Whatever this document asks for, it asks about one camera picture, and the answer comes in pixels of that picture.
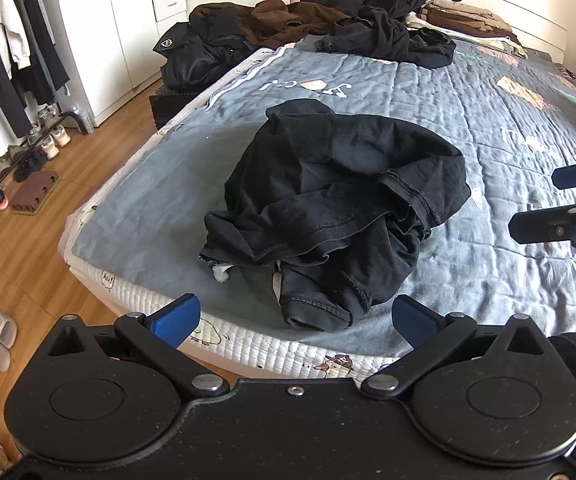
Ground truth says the row of hanging clothes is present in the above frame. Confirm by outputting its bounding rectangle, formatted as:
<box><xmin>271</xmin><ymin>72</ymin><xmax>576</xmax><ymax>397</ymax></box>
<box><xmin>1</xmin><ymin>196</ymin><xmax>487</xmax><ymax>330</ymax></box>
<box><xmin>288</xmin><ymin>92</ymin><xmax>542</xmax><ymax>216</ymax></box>
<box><xmin>0</xmin><ymin>0</ymin><xmax>71</xmax><ymax>171</ymax></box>

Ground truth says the black clothes rack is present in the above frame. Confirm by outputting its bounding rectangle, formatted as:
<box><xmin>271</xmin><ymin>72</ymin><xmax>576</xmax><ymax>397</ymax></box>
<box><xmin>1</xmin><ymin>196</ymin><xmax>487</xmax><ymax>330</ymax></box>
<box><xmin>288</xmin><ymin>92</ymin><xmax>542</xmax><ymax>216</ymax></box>
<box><xmin>0</xmin><ymin>0</ymin><xmax>94</xmax><ymax>256</ymax></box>

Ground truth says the black ribbed box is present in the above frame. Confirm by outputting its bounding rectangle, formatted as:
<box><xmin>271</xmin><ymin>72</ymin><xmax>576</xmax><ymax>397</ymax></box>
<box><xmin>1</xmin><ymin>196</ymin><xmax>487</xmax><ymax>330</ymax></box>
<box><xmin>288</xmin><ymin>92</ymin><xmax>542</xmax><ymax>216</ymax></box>
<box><xmin>150</xmin><ymin>85</ymin><xmax>204</xmax><ymax>131</ymax></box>

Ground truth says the brown garment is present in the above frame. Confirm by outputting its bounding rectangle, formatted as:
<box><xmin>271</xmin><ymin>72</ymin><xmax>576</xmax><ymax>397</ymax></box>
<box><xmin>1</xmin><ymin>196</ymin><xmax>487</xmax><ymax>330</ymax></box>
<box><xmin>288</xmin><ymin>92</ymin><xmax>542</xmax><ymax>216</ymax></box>
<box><xmin>190</xmin><ymin>0</ymin><xmax>354</xmax><ymax>48</ymax></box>

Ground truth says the white wardrobe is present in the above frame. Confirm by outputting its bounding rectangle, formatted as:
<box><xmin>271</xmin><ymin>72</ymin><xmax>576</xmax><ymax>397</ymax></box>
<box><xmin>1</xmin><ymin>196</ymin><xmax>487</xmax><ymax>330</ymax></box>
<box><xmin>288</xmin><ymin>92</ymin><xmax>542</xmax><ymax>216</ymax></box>
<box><xmin>33</xmin><ymin>0</ymin><xmax>189</xmax><ymax>128</ymax></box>

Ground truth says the row of shoes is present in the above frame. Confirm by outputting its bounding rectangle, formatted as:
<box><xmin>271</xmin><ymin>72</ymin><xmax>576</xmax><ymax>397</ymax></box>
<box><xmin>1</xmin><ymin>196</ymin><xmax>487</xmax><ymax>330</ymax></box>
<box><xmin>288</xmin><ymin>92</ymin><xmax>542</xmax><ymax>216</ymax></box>
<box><xmin>0</xmin><ymin>127</ymin><xmax>71</xmax><ymax>213</ymax></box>

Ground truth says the clear water bottle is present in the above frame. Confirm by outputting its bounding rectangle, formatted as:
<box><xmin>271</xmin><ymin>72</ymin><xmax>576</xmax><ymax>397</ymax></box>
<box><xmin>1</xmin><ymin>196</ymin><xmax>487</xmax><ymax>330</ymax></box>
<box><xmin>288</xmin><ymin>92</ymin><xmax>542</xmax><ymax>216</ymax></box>
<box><xmin>70</xmin><ymin>105</ymin><xmax>94</xmax><ymax>134</ymax></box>

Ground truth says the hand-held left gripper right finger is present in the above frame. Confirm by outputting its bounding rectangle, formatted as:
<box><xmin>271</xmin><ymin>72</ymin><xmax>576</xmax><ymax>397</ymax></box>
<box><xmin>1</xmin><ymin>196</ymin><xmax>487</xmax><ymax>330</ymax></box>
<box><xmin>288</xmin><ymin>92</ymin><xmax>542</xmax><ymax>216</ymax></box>
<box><xmin>360</xmin><ymin>294</ymin><xmax>549</xmax><ymax>401</ymax></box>

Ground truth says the crumpled black garment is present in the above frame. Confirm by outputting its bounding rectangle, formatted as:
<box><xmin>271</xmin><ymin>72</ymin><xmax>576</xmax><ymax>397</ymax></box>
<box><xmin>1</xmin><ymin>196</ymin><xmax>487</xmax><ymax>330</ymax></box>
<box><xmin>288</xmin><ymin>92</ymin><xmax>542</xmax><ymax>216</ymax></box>
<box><xmin>314</xmin><ymin>7</ymin><xmax>456</xmax><ymax>68</ymax></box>

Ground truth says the black t-shirt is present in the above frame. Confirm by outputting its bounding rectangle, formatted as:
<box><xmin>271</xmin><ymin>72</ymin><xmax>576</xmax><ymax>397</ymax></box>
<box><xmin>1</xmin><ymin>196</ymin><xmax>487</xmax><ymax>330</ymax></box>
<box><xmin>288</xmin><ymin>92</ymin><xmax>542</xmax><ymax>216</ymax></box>
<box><xmin>199</xmin><ymin>100</ymin><xmax>471</xmax><ymax>333</ymax></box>

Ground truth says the stack of folded brown clothes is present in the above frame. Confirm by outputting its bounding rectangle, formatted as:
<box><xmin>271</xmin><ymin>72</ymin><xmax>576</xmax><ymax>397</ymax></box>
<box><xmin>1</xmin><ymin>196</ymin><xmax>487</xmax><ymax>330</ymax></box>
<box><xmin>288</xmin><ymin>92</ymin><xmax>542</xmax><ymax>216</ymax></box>
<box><xmin>405</xmin><ymin>0</ymin><xmax>524</xmax><ymax>53</ymax></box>

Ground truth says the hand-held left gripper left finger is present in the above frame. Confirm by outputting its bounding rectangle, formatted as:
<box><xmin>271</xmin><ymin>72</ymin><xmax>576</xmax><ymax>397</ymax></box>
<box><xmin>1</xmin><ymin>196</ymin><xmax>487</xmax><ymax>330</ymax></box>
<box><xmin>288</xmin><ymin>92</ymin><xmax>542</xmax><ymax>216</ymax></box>
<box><xmin>45</xmin><ymin>294</ymin><xmax>230</xmax><ymax>397</ymax></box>

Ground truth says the black jacket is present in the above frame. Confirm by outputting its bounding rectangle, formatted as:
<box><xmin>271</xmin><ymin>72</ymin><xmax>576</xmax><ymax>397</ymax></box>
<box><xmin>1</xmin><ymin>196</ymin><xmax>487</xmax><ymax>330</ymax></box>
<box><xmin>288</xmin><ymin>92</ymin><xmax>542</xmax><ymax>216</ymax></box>
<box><xmin>153</xmin><ymin>21</ymin><xmax>264</xmax><ymax>92</ymax></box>

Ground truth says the white headboard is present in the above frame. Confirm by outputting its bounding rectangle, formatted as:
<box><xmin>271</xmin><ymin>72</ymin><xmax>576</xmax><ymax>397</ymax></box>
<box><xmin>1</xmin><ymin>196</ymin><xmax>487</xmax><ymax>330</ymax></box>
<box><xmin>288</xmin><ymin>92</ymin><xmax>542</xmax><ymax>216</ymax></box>
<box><xmin>320</xmin><ymin>0</ymin><xmax>569</xmax><ymax>63</ymax></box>

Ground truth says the bed with grey-blue quilt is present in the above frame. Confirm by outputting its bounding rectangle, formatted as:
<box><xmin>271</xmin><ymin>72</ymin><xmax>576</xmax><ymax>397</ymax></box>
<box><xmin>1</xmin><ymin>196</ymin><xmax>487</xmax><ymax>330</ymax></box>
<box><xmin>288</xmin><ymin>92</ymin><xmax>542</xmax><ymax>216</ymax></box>
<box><xmin>68</xmin><ymin>35</ymin><xmax>576</xmax><ymax>361</ymax></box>

